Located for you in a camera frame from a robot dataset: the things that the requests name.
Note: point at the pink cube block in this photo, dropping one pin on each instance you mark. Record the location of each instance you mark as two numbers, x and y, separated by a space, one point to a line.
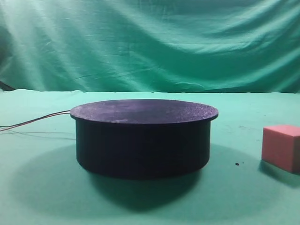
281 147

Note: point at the black round turntable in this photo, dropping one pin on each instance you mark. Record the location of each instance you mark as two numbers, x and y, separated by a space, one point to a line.
143 139

